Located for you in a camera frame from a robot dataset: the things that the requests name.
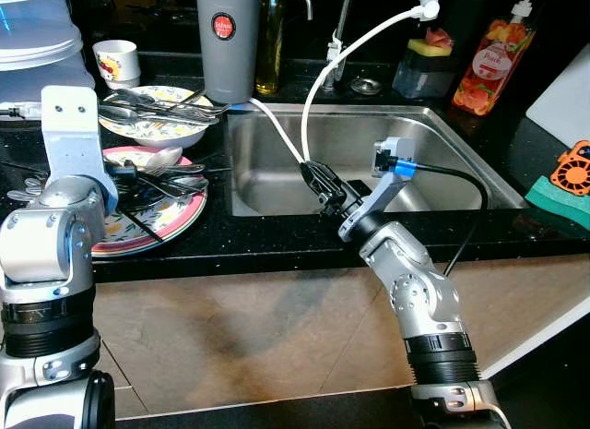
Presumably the steel spoon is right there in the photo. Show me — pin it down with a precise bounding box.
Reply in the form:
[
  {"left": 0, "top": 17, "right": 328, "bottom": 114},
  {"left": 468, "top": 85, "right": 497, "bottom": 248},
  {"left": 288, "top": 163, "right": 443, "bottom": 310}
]
[
  {"left": 143, "top": 147, "right": 183, "bottom": 173},
  {"left": 109, "top": 88, "right": 199, "bottom": 107},
  {"left": 138, "top": 173, "right": 209, "bottom": 197},
  {"left": 99, "top": 103, "right": 220, "bottom": 125}
]

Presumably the lemon pattern bowl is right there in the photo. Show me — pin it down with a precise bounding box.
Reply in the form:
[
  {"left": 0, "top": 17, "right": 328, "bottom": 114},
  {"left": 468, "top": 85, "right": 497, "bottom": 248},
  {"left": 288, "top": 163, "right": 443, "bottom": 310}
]
[{"left": 99, "top": 85, "right": 219, "bottom": 150}]

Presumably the pink rimmed patterned plate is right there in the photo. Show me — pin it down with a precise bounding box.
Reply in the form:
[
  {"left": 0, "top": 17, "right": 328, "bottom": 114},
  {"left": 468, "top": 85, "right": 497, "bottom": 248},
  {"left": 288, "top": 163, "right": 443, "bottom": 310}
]
[{"left": 90, "top": 145, "right": 209, "bottom": 257}]

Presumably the round steel drain cap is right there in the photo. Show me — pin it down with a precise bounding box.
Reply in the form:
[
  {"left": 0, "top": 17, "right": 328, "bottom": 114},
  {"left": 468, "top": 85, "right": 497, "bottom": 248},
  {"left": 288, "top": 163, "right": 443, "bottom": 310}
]
[{"left": 350, "top": 77, "right": 384, "bottom": 96}]

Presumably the stainless steel sink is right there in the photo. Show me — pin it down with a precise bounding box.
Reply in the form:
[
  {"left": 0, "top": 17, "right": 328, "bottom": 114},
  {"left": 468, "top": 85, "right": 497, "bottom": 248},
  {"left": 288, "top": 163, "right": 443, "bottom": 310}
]
[{"left": 224, "top": 103, "right": 528, "bottom": 218}]

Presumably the white cartoon print cup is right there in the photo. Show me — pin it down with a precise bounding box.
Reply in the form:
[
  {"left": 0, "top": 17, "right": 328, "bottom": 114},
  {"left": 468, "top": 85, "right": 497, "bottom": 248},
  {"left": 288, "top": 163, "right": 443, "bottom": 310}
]
[{"left": 92, "top": 40, "right": 141, "bottom": 89}]

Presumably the steel fork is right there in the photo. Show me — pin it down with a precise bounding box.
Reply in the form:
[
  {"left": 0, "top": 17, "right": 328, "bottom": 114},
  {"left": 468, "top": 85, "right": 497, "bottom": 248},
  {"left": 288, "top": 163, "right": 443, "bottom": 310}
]
[{"left": 138, "top": 88, "right": 231, "bottom": 112}]

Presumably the glass oil bottle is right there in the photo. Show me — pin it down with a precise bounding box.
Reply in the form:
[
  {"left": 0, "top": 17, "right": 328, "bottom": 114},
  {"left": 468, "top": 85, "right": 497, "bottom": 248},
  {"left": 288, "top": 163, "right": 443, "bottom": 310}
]
[{"left": 256, "top": 0, "right": 285, "bottom": 96}]

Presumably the dark soap dispenser box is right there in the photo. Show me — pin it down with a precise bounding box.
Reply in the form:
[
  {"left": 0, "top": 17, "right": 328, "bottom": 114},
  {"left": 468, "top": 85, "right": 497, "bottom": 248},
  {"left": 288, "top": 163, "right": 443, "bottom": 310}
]
[{"left": 394, "top": 51, "right": 453, "bottom": 100}]

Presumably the white board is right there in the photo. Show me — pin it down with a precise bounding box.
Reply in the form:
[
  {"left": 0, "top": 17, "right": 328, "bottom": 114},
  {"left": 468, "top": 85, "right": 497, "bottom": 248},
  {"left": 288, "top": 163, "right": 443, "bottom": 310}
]
[{"left": 525, "top": 42, "right": 590, "bottom": 146}]

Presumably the green sponge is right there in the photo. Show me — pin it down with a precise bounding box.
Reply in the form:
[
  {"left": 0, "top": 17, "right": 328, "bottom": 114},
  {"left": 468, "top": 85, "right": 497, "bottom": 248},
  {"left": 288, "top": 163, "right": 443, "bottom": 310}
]
[{"left": 525, "top": 175, "right": 590, "bottom": 230}]

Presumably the chrome faucet pipe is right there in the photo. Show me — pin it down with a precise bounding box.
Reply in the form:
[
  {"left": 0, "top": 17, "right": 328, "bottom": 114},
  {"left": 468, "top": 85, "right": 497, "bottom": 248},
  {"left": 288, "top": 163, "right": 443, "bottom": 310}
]
[{"left": 327, "top": 0, "right": 359, "bottom": 90}]

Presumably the grey water filter canister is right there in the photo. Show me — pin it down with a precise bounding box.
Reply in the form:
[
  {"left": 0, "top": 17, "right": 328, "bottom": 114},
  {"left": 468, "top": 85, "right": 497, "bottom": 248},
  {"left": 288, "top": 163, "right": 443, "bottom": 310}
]
[{"left": 195, "top": 0, "right": 262, "bottom": 105}]

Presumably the translucent tiered plastic container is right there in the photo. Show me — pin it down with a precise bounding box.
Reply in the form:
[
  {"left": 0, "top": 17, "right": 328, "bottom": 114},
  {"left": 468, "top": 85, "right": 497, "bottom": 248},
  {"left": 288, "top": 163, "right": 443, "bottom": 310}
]
[{"left": 0, "top": 0, "right": 98, "bottom": 123}]

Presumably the yellow sponge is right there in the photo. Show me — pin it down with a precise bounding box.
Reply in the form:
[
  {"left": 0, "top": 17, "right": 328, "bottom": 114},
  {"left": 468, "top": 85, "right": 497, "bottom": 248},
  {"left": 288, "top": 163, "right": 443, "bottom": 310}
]
[{"left": 408, "top": 39, "right": 443, "bottom": 57}]

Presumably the pink scrubber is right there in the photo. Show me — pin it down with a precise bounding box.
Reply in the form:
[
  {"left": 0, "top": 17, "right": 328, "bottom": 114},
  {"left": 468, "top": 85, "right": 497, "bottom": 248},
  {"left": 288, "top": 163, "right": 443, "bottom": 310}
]
[{"left": 426, "top": 27, "right": 454, "bottom": 52}]

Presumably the orange dish soap bottle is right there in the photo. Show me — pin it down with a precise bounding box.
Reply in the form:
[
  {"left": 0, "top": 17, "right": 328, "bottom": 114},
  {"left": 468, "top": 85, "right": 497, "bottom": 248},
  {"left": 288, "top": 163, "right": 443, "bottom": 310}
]
[{"left": 452, "top": 0, "right": 540, "bottom": 116}]

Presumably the white door edge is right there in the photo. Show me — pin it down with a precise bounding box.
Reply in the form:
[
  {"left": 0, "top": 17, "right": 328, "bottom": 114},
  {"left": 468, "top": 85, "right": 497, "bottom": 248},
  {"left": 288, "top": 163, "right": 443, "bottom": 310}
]
[{"left": 479, "top": 298, "right": 590, "bottom": 384}]

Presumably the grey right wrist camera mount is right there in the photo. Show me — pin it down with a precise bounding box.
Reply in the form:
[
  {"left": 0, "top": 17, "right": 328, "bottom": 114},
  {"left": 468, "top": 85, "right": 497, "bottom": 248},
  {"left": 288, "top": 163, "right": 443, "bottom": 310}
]
[{"left": 338, "top": 137, "right": 418, "bottom": 244}]

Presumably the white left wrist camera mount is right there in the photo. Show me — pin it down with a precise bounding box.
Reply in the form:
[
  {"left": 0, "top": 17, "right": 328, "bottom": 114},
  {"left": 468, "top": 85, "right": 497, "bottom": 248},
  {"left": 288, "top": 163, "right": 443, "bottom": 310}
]
[{"left": 41, "top": 86, "right": 119, "bottom": 213}]

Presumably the white water hose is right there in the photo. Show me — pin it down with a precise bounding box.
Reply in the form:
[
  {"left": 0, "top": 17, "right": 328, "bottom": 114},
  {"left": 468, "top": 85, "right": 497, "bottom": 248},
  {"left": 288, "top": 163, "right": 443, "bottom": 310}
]
[{"left": 247, "top": 0, "right": 445, "bottom": 167}]

